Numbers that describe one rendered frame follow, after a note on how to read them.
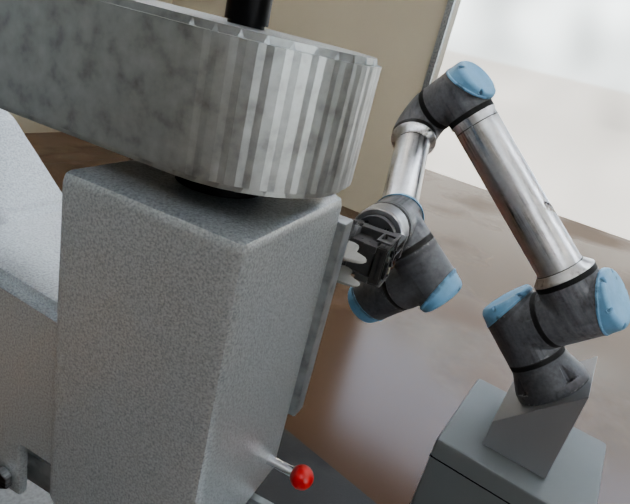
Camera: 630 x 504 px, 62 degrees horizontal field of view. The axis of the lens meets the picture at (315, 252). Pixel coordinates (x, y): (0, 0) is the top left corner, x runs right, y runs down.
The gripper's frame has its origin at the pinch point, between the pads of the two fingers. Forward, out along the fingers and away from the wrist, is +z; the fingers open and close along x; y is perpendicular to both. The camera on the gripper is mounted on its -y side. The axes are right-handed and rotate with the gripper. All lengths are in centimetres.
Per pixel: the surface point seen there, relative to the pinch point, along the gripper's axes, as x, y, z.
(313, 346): 7.8, 4.0, 5.5
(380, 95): 19, -137, -493
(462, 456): 63, 32, -60
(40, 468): 32.7, -23.9, 21.2
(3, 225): 2.5, -35.7, 17.3
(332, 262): -4.0, 3.6, 5.7
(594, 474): 62, 65, -76
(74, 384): 10.3, -13.9, 26.3
